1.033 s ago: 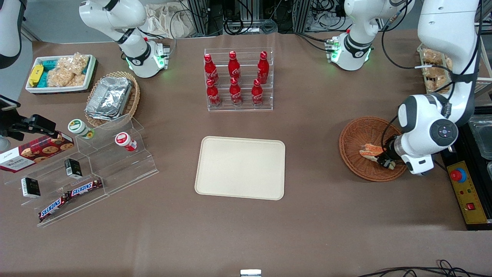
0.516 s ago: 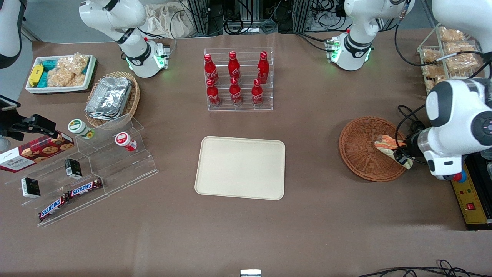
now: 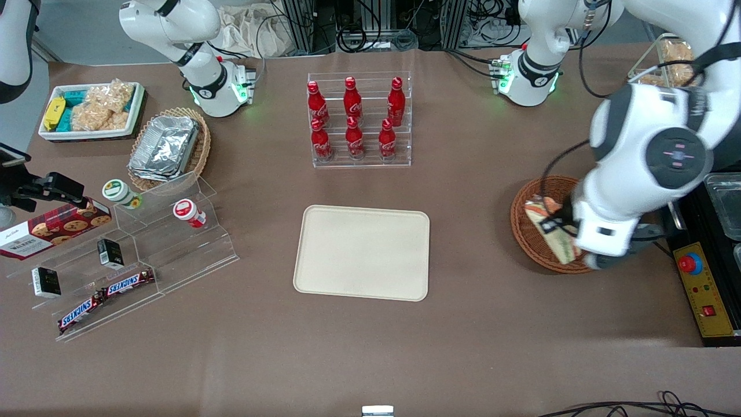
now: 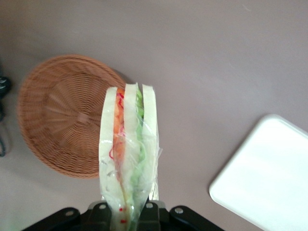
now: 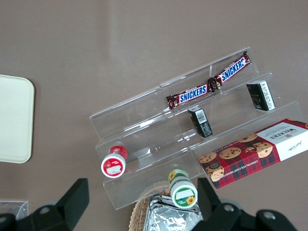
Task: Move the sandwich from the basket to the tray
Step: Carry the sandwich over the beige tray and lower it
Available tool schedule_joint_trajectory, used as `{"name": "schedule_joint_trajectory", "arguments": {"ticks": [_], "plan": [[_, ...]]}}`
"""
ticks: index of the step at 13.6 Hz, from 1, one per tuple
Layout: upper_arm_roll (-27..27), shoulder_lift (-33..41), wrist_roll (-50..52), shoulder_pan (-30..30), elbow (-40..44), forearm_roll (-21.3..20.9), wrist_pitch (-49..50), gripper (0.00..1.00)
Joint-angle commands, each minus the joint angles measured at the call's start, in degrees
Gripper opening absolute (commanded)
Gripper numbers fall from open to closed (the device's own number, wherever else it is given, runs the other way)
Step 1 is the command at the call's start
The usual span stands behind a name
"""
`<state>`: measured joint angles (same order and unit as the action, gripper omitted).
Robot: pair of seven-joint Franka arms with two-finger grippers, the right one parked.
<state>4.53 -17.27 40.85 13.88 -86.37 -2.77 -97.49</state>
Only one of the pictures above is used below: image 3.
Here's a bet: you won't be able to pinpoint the triangular sandwich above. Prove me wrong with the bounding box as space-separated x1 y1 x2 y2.
523 195 583 266

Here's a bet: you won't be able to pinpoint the round brown wicker basket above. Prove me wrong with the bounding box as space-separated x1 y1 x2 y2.
510 175 597 275

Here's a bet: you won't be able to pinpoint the oval light wicker basket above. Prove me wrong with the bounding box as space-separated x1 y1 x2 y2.
127 107 212 193

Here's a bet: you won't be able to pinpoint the beige rectangular tray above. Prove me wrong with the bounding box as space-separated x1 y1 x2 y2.
292 204 431 302

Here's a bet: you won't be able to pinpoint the red Walkers cookie box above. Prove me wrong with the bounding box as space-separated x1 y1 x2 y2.
0 198 113 261

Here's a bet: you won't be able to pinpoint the yellow snack packet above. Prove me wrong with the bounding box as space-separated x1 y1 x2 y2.
43 96 67 132

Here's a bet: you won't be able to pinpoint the green lid white cup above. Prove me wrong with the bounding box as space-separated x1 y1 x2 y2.
102 179 143 210

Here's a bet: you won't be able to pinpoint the clear bag rice crackers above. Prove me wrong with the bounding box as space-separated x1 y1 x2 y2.
86 79 135 115
71 103 130 132

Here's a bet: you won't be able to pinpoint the small black carton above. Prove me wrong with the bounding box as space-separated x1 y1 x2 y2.
96 237 124 270
31 266 62 299

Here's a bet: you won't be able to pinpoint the teal snack packet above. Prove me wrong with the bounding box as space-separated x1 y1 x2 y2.
58 87 89 132

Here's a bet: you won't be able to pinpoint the white rectangular snack bin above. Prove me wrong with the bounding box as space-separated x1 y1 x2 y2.
38 81 146 142

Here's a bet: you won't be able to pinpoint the black yellow control box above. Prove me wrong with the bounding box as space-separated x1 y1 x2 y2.
669 197 741 348

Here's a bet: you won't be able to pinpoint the stack of foil containers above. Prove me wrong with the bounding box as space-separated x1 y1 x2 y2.
128 115 200 183

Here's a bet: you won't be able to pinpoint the Snickers chocolate bar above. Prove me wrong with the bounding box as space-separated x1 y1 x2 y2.
57 291 108 335
102 268 156 298

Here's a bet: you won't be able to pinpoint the clear glass container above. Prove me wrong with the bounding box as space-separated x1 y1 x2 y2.
703 172 741 242

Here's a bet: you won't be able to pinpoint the clear acrylic step stand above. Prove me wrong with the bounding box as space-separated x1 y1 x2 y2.
5 170 241 343

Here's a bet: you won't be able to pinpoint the red lid white cup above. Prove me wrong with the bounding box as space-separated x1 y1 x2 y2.
173 198 207 229

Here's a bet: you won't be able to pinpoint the red cola bottle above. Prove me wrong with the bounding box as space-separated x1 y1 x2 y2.
310 118 335 162
378 118 398 160
344 115 366 160
306 81 331 129
343 76 364 125
386 76 406 127

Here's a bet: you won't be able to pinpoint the clear acrylic bottle rack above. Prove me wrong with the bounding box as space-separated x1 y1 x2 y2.
306 71 412 169

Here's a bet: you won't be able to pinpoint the beige cloth bag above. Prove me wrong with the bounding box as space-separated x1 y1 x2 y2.
217 5 290 59

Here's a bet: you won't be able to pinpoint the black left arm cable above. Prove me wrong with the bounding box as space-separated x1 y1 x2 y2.
540 138 592 218

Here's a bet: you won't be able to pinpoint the wire mesh snack basket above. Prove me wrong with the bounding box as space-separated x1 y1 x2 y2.
628 32 698 89

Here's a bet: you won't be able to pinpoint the black floor cables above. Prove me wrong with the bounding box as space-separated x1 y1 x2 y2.
537 390 741 417

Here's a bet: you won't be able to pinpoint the aluminium frame with cables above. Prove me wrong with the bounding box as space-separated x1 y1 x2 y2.
281 0 524 54

